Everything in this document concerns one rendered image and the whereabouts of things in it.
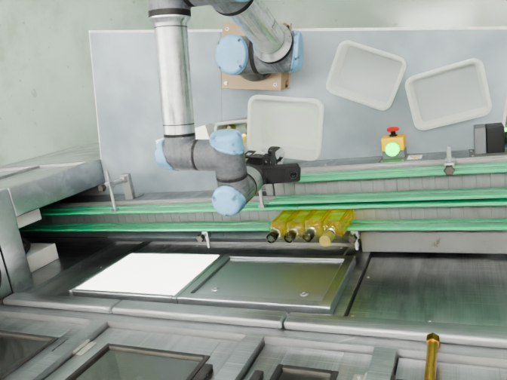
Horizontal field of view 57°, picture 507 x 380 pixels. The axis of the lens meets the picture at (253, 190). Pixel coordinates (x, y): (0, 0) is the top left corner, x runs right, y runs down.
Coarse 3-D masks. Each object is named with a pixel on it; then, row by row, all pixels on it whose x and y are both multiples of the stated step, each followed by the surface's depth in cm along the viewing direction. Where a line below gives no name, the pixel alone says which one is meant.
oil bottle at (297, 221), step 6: (300, 210) 156; (306, 210) 155; (312, 210) 155; (294, 216) 151; (300, 216) 150; (306, 216) 149; (288, 222) 146; (294, 222) 145; (300, 222) 145; (288, 228) 145; (300, 228) 144; (300, 234) 144
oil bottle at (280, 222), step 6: (288, 210) 159; (294, 210) 158; (282, 216) 153; (288, 216) 152; (270, 222) 150; (276, 222) 148; (282, 222) 147; (270, 228) 148; (276, 228) 146; (282, 228) 146; (282, 234) 146
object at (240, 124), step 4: (236, 120) 170; (240, 120) 169; (244, 120) 168; (216, 124) 173; (220, 124) 172; (224, 124) 172; (236, 124) 178; (240, 124) 177; (244, 124) 176; (216, 128) 173; (220, 128) 176; (236, 128) 178; (240, 128) 177; (244, 128) 177; (240, 132) 178; (244, 132) 177; (244, 144) 178; (244, 148) 179; (244, 152) 179; (248, 152) 179
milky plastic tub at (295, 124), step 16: (256, 96) 134; (272, 96) 132; (256, 112) 139; (272, 112) 141; (288, 112) 139; (304, 112) 137; (320, 112) 128; (256, 128) 140; (272, 128) 142; (288, 128) 140; (304, 128) 138; (320, 128) 129; (256, 144) 142; (272, 144) 143; (288, 144) 142; (304, 144) 140; (320, 144) 130; (304, 160) 134
